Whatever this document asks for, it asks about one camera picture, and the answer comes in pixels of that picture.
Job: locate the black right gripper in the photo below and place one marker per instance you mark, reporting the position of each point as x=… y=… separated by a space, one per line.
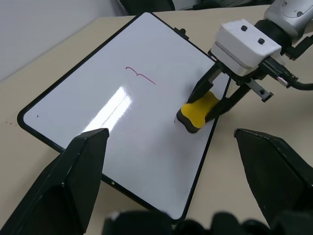
x=259 y=89

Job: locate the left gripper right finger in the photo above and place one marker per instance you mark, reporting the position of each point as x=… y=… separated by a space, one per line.
x=276 y=176

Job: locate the yellow and black eraser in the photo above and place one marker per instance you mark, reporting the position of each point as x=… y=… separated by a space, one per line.
x=195 y=113

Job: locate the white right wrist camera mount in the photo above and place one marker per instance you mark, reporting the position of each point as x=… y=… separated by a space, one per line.
x=244 y=46

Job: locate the black-framed whiteboard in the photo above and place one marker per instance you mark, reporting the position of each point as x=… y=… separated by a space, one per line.
x=146 y=110

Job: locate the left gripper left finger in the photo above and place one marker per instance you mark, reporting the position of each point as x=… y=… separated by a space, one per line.
x=61 y=186

